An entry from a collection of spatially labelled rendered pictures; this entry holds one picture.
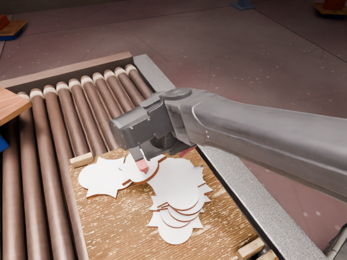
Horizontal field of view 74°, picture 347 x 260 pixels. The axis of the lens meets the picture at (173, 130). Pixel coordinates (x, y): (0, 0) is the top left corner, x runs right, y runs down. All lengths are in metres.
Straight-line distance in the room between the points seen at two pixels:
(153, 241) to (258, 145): 0.39
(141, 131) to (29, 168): 0.48
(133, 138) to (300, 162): 0.24
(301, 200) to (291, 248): 1.24
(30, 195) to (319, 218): 1.63
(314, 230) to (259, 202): 1.15
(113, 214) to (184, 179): 0.19
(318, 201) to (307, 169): 1.71
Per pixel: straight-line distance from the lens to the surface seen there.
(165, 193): 0.54
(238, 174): 0.69
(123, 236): 0.58
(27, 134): 0.89
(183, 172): 0.57
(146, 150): 0.48
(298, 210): 1.81
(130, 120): 0.38
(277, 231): 0.64
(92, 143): 0.78
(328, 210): 1.91
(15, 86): 1.10
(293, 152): 0.21
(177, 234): 0.56
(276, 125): 0.23
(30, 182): 0.75
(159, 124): 0.38
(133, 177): 0.57
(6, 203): 0.75
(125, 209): 0.60
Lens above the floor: 1.47
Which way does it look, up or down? 46 degrees down
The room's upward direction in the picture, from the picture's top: 1 degrees counter-clockwise
